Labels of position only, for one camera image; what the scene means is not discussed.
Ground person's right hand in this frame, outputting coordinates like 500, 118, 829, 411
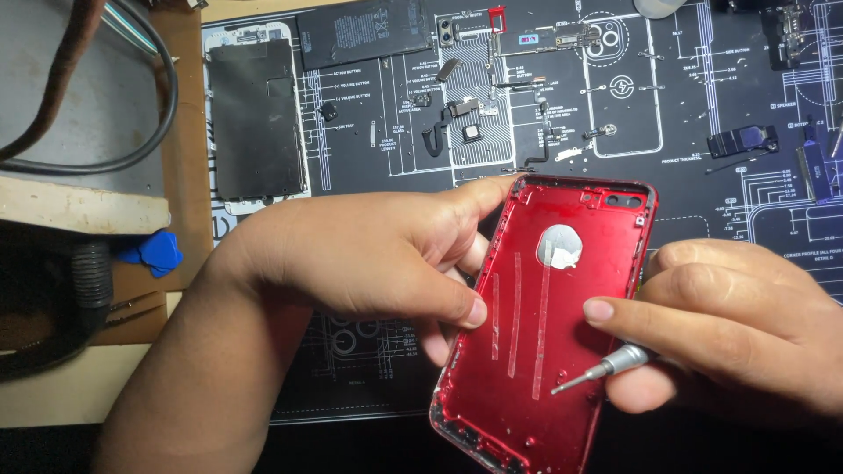
583, 238, 843, 429

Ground person's left hand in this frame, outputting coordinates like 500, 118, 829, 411
220, 172, 528, 368

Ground silver precision screwdriver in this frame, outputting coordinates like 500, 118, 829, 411
551, 344, 653, 396

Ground red phone housing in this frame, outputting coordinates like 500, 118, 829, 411
429, 174, 659, 474

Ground thin black antenna strip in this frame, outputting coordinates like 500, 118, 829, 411
705, 150, 773, 175

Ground black blueprint repair mat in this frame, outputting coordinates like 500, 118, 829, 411
201, 0, 843, 425

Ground blue and black phone part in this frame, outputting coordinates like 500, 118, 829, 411
796, 118, 837, 201

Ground brown cardboard sheet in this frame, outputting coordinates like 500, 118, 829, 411
92, 0, 215, 346

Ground large blue opening pick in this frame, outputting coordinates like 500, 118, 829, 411
138, 230, 184, 271

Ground black loudspeaker module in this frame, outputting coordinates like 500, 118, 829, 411
706, 125, 780, 159

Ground dark metal tweezers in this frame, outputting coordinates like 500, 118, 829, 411
105, 291, 166, 328

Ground black phone battery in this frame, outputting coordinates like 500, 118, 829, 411
295, 0, 436, 71

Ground cream white ledge block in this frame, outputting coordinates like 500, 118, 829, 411
0, 174, 171, 236

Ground black charging port assembly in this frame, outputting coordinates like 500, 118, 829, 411
760, 3, 807, 71

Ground phone logic board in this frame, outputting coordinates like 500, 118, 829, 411
493, 23, 603, 58

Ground white round container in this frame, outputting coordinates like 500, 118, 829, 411
634, 0, 689, 19

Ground curved black flex cable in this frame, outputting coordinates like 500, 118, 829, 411
422, 120, 449, 158

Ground phone display assembly white frame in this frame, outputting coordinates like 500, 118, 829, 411
203, 22, 312, 216

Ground thick black cable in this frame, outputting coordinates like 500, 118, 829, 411
0, 0, 180, 175

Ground long thin black flex cable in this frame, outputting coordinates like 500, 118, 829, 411
501, 86, 551, 175

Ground black corrugated hose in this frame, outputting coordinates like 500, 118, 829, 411
0, 240, 114, 383

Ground brown braided strap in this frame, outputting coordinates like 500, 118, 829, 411
0, 0, 106, 162

